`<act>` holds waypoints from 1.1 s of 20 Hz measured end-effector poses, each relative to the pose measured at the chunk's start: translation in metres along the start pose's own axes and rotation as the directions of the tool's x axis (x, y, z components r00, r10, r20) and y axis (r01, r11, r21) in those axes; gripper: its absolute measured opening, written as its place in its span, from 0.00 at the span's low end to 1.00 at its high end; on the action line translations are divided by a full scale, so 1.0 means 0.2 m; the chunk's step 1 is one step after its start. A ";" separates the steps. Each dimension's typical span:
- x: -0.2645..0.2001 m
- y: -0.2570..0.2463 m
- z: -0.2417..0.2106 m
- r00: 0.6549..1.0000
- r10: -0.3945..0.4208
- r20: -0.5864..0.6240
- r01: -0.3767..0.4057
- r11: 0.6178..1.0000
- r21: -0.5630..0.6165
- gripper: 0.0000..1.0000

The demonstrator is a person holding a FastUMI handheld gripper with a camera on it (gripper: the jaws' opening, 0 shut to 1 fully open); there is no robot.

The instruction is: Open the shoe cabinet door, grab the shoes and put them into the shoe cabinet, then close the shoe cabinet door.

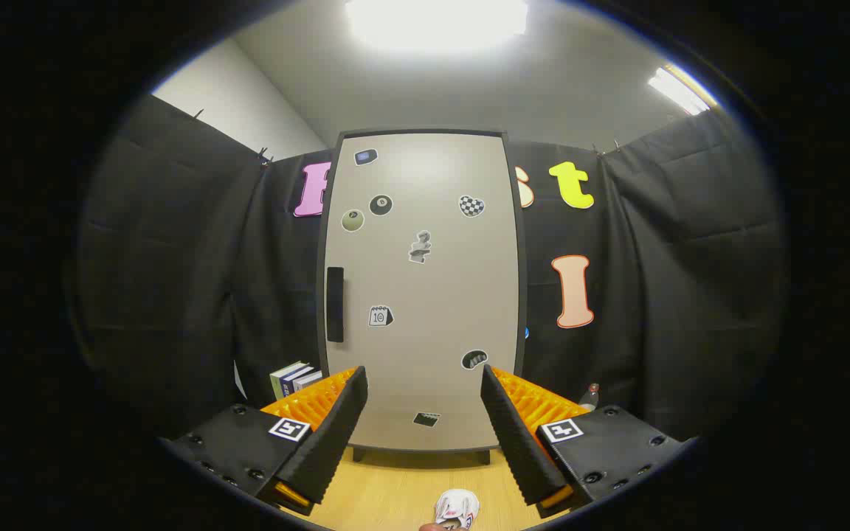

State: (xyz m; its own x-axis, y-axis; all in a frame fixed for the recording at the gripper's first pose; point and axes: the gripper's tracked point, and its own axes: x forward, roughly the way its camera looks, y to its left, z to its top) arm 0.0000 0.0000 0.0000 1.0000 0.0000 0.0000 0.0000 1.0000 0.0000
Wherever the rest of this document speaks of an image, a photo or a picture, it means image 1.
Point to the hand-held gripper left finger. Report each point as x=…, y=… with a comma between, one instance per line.
x=336, y=428

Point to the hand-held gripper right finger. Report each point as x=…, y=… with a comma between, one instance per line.
x=513, y=428

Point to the white canvas shoe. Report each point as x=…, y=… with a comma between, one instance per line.
x=457, y=505

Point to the beige shoe cabinet door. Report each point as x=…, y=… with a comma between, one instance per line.
x=425, y=317

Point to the dark grey shoe cabinet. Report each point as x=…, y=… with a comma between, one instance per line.
x=320, y=221

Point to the dark blue spine book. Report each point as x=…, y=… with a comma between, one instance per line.
x=296, y=378

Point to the green spine book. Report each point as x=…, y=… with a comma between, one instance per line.
x=281, y=380

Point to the clear bottle red label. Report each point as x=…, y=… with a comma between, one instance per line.
x=589, y=398

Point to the black backdrop cloth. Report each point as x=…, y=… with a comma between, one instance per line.
x=174, y=258

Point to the narrow ceiling light strip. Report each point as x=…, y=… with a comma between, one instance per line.
x=679, y=90

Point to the large ceiling light panel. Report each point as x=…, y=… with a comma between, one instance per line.
x=436, y=22

